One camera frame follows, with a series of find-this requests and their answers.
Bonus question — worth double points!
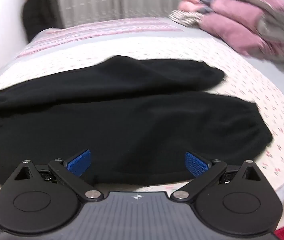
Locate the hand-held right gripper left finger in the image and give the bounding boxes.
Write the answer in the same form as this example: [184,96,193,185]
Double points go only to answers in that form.
[6,149,102,202]

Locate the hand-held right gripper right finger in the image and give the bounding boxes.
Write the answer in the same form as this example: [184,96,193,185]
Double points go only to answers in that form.
[171,151,270,202]

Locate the black pants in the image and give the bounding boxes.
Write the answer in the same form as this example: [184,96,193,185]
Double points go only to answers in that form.
[0,55,274,186]

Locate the cherry print blanket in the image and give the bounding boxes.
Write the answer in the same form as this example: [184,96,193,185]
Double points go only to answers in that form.
[0,36,284,220]

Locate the pink striped cloth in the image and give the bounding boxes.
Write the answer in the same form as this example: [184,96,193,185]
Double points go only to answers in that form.
[14,17,185,59]

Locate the mauve quilt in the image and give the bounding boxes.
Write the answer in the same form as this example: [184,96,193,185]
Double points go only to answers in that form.
[199,0,284,55]

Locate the zebra pattern cloth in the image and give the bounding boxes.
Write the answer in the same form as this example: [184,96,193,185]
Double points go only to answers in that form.
[169,9,205,28]

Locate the dark hanging jackets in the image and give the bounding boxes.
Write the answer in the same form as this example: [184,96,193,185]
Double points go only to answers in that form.
[22,0,65,43]

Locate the blue grey small cloth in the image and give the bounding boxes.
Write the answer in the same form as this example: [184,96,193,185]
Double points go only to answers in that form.
[199,0,217,13]

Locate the grey patterned curtain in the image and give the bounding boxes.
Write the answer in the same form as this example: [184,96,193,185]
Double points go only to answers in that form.
[53,0,192,28]

